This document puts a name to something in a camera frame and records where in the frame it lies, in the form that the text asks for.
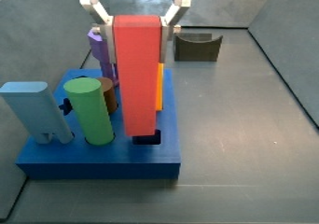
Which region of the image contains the brown cylinder peg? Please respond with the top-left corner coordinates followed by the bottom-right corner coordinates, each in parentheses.
top-left (97, 77), bottom-right (118, 114)

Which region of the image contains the purple pentagon peg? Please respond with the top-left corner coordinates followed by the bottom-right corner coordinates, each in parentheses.
top-left (86, 27), bottom-right (120, 86)

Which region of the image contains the light blue rounded peg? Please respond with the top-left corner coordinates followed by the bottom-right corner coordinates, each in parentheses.
top-left (0, 81), bottom-right (73, 144)

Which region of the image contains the green cylinder peg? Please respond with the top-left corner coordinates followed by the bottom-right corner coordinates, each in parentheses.
top-left (63, 77), bottom-right (114, 146)

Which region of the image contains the blue peg board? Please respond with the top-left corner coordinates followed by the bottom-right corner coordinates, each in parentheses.
top-left (15, 70), bottom-right (180, 179)

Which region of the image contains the dark grey curved holder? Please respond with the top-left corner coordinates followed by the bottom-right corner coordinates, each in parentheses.
top-left (173, 33), bottom-right (222, 62)

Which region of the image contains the yellow rectangular peg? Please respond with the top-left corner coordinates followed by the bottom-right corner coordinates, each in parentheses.
top-left (156, 63), bottom-right (162, 111)

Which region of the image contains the red rectangular block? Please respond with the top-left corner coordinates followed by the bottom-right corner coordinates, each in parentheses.
top-left (113, 15), bottom-right (160, 136)

